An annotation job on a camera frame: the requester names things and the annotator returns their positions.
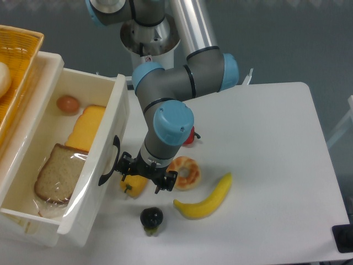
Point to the brown bread slice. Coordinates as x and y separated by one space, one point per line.
59 175

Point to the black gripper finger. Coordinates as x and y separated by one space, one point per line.
165 181
126 165

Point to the yellow woven basket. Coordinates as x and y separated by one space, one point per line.
19 48

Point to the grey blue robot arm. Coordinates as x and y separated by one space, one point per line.
179 60

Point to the brown egg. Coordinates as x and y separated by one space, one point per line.
68 104

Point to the yellow banana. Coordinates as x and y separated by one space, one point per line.
210 204

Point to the yellow bell pepper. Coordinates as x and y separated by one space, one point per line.
133 185

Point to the glazed donut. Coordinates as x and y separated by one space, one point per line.
189 173

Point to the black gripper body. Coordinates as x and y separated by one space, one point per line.
154 173

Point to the white bread bun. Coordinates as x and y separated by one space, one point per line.
5 79

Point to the red bell pepper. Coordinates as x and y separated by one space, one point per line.
191 137

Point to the white drawer cabinet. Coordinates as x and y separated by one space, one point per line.
46 71

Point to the yellow toast slice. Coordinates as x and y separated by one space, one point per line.
85 128

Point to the black device at edge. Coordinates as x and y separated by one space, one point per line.
343 237

